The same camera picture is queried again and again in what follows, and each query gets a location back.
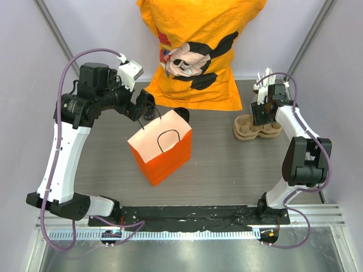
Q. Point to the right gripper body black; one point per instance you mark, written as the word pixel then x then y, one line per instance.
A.
pixel 260 113

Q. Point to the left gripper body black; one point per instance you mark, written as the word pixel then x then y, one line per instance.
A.
pixel 123 104

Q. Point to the pulp cup carrier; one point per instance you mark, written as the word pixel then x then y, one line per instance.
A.
pixel 246 136
pixel 244 125

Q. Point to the orange paper bag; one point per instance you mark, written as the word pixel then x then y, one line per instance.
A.
pixel 162 146

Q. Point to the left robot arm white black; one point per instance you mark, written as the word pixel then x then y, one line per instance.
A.
pixel 99 88

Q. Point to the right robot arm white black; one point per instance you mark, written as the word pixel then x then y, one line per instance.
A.
pixel 307 160

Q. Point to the black cup with lettering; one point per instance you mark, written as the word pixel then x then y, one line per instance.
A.
pixel 149 108

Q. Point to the black ribbed cup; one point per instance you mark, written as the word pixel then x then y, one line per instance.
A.
pixel 183 113

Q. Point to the orange cartoon mouse cloth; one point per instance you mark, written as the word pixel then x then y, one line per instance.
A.
pixel 196 40

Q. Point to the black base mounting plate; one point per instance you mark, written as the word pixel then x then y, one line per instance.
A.
pixel 225 218

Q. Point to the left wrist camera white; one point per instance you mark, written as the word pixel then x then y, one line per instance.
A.
pixel 129 72

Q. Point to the aluminium frame rail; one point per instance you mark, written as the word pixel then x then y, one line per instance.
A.
pixel 52 25

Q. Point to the white slotted cable duct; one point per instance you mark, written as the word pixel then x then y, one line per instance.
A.
pixel 114 235

